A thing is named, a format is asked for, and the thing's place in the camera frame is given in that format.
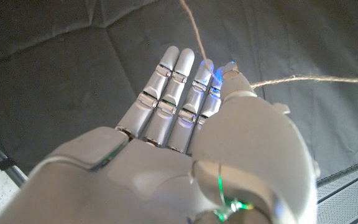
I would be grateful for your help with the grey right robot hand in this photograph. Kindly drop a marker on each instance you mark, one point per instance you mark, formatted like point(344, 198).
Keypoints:
point(154, 180)

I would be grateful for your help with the jute twine strand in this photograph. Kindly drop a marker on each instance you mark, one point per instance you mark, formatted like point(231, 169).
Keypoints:
point(197, 34)

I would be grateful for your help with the black backdrop curtain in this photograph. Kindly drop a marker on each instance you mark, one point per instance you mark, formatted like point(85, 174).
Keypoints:
point(57, 77)

